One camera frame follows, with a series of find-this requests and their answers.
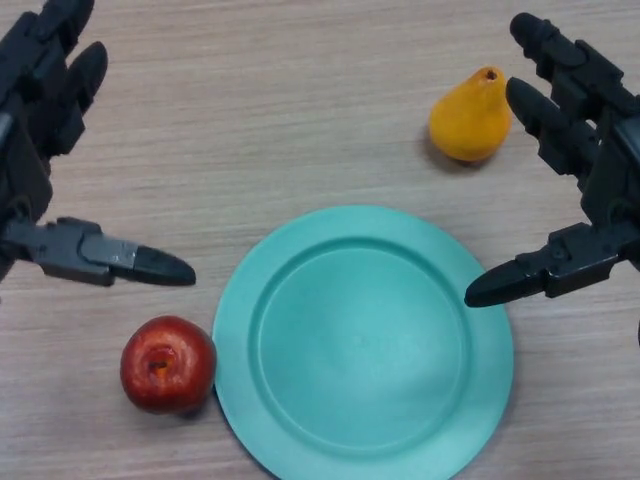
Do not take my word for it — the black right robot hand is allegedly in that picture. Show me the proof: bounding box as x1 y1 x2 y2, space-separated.
463 12 640 309

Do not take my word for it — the yellow orange pear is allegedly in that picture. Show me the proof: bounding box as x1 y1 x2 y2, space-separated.
428 66 513 163

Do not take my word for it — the red apple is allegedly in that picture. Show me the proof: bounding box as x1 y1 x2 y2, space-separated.
119 314 217 415

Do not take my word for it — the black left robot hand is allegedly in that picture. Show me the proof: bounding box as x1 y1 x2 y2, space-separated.
0 0 197 288

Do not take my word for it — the teal green round plate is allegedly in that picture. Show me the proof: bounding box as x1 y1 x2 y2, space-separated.
212 204 515 480

